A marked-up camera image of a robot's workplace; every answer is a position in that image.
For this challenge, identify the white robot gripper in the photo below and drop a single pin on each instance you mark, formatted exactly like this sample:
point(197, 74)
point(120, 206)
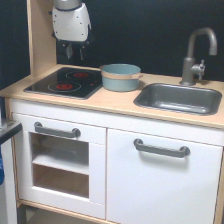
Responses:
point(72, 25)

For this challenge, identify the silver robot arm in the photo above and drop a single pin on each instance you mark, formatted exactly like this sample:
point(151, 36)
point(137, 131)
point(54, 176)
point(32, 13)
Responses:
point(69, 5)

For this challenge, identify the light blue toy pot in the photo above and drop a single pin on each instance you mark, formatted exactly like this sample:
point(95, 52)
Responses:
point(120, 77)

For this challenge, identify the grey toy sink basin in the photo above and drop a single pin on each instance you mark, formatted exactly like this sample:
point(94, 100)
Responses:
point(176, 98)

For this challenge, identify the black toy stove top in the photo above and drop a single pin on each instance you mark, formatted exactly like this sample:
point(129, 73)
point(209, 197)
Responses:
point(68, 82)

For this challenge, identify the grey object at left edge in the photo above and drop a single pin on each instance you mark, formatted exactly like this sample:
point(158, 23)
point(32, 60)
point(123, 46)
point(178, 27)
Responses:
point(8, 130)

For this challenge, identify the grey toy faucet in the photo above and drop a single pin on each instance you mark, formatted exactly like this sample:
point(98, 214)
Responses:
point(190, 67)

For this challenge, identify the white cabinet door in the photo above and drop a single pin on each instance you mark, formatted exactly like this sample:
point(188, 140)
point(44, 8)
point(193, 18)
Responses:
point(145, 188)

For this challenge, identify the grey oven door handle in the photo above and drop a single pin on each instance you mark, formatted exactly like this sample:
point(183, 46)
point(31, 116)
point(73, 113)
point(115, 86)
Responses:
point(74, 133)

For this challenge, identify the wooden toy kitchen frame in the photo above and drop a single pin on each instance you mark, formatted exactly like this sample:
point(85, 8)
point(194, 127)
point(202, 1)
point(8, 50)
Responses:
point(109, 108)

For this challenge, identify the grey cabinet door handle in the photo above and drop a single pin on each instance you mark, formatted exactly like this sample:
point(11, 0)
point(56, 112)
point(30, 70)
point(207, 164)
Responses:
point(180, 153)

